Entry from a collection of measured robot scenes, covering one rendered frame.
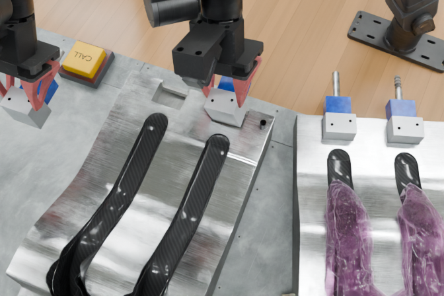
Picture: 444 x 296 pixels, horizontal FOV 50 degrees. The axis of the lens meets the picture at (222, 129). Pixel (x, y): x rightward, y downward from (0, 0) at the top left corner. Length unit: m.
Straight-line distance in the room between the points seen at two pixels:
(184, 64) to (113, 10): 0.48
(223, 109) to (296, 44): 0.30
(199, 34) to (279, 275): 0.40
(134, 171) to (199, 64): 0.25
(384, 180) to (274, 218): 0.19
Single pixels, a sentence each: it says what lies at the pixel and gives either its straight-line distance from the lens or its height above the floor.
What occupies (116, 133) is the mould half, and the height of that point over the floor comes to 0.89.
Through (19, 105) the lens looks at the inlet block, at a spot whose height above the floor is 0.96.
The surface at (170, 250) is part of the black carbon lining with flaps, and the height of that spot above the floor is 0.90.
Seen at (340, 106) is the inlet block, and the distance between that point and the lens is 0.83.
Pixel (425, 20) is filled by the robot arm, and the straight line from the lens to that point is 0.89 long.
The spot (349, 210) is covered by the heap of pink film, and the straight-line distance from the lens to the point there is 0.72.
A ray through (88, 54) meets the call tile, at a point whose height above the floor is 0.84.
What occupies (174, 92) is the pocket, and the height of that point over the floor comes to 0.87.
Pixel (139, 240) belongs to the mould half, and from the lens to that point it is 0.70.
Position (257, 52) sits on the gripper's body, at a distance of 0.67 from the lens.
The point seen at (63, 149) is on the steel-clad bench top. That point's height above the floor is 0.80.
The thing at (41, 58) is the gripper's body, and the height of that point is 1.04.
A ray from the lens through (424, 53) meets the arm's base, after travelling 1.01.
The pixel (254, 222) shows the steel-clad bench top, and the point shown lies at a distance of 0.80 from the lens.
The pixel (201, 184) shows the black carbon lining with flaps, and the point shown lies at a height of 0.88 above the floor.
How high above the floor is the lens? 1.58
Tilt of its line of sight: 65 degrees down
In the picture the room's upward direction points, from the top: 3 degrees counter-clockwise
